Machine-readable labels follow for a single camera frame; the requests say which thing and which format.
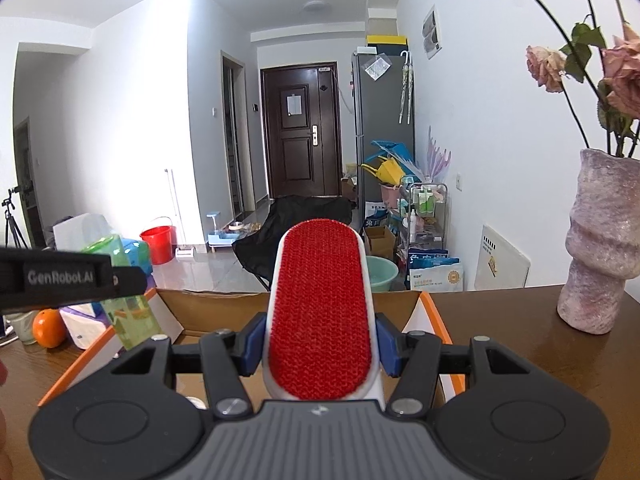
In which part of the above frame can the grey refrigerator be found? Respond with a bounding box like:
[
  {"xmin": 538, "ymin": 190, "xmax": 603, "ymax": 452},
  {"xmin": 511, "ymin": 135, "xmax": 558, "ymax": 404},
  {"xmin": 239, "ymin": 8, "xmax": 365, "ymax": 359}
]
[{"xmin": 350, "ymin": 46, "xmax": 416, "ymax": 211}]

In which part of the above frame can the orange fruit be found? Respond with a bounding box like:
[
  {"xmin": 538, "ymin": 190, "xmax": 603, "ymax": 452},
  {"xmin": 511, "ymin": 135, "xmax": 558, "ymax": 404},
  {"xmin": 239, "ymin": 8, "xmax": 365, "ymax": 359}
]
[{"xmin": 32, "ymin": 309, "xmax": 67, "ymax": 349}]

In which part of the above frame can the dark brown entrance door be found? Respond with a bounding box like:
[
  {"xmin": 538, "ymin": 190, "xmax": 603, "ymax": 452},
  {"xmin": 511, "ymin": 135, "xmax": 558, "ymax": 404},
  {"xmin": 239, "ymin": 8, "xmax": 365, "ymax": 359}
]
[{"xmin": 260, "ymin": 62, "xmax": 343, "ymax": 198}]

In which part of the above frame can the red plastic bucket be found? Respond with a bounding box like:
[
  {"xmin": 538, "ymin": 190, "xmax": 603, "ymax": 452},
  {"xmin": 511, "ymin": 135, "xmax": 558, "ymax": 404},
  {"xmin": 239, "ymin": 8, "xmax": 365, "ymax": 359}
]
[{"xmin": 140, "ymin": 217, "xmax": 175, "ymax": 265}]

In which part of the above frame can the black folding chair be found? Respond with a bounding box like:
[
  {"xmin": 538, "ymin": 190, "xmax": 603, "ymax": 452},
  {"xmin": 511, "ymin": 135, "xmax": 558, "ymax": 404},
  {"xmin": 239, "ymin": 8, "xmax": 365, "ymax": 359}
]
[{"xmin": 232, "ymin": 195, "xmax": 353, "ymax": 292}]

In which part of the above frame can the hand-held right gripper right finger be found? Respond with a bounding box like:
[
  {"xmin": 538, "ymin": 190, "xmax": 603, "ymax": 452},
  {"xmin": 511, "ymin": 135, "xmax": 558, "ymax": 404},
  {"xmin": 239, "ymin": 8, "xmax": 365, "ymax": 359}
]
[{"xmin": 375, "ymin": 311, "xmax": 531, "ymax": 421}]

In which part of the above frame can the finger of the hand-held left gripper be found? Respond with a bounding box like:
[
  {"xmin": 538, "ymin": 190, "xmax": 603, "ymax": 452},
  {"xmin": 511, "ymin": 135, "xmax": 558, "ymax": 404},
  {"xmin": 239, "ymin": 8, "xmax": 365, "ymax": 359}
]
[{"xmin": 110, "ymin": 265, "xmax": 149, "ymax": 297}]

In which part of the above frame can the pink plastic bucket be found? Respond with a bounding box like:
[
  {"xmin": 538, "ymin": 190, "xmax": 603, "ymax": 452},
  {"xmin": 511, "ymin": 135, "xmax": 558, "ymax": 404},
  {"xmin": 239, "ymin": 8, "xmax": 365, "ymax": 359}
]
[{"xmin": 379, "ymin": 182, "xmax": 403, "ymax": 211}]

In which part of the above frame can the small brown cardboard box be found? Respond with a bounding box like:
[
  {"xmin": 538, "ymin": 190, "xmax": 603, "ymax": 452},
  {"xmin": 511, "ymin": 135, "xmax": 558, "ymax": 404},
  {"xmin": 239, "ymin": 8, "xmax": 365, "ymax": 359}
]
[{"xmin": 362, "ymin": 225, "xmax": 397, "ymax": 260}]

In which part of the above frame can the green plastic basin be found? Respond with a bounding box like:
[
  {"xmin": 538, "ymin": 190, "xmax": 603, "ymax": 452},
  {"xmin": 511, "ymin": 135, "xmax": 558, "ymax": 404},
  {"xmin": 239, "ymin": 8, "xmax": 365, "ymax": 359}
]
[{"xmin": 365, "ymin": 255, "xmax": 400, "ymax": 292}]

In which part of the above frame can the blue printed bag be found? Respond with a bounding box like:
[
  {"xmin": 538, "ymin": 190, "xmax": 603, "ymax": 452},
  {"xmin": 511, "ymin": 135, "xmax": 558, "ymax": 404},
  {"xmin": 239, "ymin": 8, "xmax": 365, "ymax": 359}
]
[{"xmin": 407, "ymin": 247, "xmax": 465, "ymax": 291}]

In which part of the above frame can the metal storage cart with bottles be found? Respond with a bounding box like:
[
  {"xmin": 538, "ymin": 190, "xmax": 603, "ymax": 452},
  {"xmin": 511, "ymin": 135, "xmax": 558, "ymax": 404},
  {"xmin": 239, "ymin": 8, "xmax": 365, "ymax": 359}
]
[{"xmin": 397, "ymin": 183, "xmax": 448, "ymax": 261}]

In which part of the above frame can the white folded umbrella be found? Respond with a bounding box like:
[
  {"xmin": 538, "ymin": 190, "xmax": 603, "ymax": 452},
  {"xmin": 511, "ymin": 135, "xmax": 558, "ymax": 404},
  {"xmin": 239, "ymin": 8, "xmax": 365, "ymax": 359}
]
[{"xmin": 398, "ymin": 51, "xmax": 415, "ymax": 125}]

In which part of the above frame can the white flat board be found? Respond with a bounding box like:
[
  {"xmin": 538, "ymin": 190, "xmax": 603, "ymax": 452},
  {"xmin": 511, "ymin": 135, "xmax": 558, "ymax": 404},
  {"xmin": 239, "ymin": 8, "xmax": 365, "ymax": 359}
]
[{"xmin": 474, "ymin": 224, "xmax": 531, "ymax": 291}]

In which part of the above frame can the pink textured ceramic vase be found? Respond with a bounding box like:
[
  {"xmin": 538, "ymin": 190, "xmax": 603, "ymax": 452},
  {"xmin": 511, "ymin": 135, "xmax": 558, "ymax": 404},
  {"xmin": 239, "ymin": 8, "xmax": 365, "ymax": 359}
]
[{"xmin": 557, "ymin": 148, "xmax": 640, "ymax": 335}]

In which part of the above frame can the purple feather decoration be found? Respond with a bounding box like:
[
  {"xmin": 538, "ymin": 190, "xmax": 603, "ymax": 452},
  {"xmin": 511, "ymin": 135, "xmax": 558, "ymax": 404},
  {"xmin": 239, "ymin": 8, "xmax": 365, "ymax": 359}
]
[{"xmin": 425, "ymin": 126, "xmax": 453, "ymax": 183}]

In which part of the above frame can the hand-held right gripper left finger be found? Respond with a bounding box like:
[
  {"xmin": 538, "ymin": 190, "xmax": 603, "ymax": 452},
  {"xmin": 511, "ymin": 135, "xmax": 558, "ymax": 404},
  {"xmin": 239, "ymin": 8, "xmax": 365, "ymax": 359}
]
[{"xmin": 111, "ymin": 311, "xmax": 268, "ymax": 421}]

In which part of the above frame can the clear bag with papers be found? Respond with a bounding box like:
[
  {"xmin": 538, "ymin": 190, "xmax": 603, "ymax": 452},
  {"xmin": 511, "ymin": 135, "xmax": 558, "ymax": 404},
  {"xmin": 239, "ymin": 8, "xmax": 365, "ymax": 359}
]
[{"xmin": 364, "ymin": 55, "xmax": 392, "ymax": 80}]

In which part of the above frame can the blue white pet feeder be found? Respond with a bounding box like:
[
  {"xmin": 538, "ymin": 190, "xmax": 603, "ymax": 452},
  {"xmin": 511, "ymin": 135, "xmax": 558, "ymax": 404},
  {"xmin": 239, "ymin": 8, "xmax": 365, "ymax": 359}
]
[{"xmin": 206, "ymin": 211, "xmax": 241, "ymax": 250}]

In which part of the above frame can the interior door frame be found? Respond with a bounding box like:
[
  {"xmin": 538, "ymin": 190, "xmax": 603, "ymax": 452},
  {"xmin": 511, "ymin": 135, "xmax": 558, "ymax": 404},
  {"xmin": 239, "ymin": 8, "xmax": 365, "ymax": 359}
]
[{"xmin": 221, "ymin": 50, "xmax": 247, "ymax": 221}]

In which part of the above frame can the red white lint brush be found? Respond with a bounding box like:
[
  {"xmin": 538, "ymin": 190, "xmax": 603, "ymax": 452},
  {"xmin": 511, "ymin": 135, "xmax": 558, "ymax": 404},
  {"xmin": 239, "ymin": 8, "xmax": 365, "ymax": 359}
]
[{"xmin": 263, "ymin": 218, "xmax": 386, "ymax": 408}]

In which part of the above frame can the bunch of dried pink roses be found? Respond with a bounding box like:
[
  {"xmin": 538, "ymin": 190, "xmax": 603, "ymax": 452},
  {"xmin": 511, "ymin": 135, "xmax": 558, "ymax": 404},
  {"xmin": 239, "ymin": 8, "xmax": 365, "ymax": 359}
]
[{"xmin": 425, "ymin": 0, "xmax": 640, "ymax": 158}]

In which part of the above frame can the yellow and black flat box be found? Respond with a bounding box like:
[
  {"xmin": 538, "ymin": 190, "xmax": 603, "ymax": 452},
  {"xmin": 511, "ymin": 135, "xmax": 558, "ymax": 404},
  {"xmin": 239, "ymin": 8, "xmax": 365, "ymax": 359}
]
[{"xmin": 366, "ymin": 35, "xmax": 408, "ymax": 51}]

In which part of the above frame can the orange red cardboard box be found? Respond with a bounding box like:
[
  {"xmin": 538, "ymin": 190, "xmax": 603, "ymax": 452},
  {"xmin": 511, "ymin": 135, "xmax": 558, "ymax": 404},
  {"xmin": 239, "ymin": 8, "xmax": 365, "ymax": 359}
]
[{"xmin": 37, "ymin": 287, "xmax": 466, "ymax": 408}]

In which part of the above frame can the blue tissue pack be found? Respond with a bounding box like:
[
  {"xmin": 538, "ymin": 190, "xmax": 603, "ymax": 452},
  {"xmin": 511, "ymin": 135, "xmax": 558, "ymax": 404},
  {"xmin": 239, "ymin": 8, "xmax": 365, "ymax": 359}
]
[{"xmin": 122, "ymin": 239, "xmax": 152, "ymax": 275}]

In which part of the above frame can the white mop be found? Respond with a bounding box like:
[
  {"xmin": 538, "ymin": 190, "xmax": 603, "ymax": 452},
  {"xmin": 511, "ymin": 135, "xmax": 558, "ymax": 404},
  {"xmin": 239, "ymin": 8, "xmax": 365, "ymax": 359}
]
[{"xmin": 164, "ymin": 167, "xmax": 196, "ymax": 260}]

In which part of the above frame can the black camera tripod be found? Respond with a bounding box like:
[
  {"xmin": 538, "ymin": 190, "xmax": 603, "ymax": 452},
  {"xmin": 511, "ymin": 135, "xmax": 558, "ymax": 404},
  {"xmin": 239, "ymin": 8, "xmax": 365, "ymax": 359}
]
[{"xmin": 0, "ymin": 185, "xmax": 31, "ymax": 251}]

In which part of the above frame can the purple white tissue pack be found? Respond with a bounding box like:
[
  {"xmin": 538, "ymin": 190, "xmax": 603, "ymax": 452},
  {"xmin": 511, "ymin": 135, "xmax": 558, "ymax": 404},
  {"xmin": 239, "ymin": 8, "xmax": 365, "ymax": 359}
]
[{"xmin": 60, "ymin": 302, "xmax": 113, "ymax": 351}]

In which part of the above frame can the white blue paper package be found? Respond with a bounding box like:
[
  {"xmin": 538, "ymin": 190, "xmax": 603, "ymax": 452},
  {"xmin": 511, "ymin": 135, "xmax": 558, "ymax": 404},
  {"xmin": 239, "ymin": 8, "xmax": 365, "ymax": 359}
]
[{"xmin": 364, "ymin": 201, "xmax": 396, "ymax": 228}]

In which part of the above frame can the green translucent bottle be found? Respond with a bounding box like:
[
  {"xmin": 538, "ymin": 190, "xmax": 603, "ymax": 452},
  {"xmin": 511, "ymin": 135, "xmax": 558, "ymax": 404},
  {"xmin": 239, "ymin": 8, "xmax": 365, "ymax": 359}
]
[{"xmin": 81, "ymin": 234, "xmax": 163, "ymax": 352}]

